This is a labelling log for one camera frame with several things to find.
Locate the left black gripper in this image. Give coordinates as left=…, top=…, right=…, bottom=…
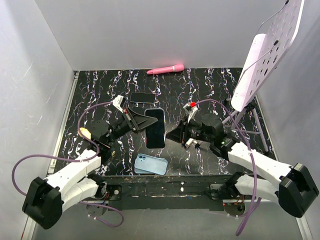
left=106, top=107, right=158, bottom=144

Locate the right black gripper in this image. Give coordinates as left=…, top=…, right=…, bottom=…
left=164, top=116, right=214, bottom=144

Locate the black phone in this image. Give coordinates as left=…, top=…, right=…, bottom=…
left=144, top=108, right=166, bottom=149

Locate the light blue phone case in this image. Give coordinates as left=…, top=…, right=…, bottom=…
left=134, top=168, right=158, bottom=175

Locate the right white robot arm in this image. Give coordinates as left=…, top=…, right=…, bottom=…
left=166, top=114, right=319, bottom=218

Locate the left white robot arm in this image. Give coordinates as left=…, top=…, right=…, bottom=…
left=22, top=107, right=158, bottom=230

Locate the toy figure with blue body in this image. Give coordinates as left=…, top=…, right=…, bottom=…
left=185, top=138, right=194, bottom=148

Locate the beige wooden toy piece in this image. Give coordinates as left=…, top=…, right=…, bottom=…
left=78, top=127, right=116, bottom=157

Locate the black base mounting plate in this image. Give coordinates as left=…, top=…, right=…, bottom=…
left=86, top=175, right=246, bottom=216

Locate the pink microphone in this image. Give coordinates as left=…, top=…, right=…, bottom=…
left=147, top=64, right=185, bottom=75

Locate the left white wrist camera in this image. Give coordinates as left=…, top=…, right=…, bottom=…
left=112, top=95, right=128, bottom=114

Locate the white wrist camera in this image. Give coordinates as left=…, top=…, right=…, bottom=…
left=183, top=102, right=198, bottom=123
left=112, top=95, right=128, bottom=114

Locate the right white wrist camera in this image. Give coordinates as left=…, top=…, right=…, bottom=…
left=183, top=102, right=198, bottom=123

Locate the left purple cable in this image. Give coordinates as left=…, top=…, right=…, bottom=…
left=11, top=101, right=125, bottom=228

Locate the purple cable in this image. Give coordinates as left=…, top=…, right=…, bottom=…
left=11, top=101, right=125, bottom=228
left=196, top=99, right=262, bottom=237

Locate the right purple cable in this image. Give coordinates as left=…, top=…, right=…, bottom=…
left=196, top=99, right=262, bottom=237

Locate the aluminium frame rail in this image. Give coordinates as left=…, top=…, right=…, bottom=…
left=20, top=70, right=80, bottom=240

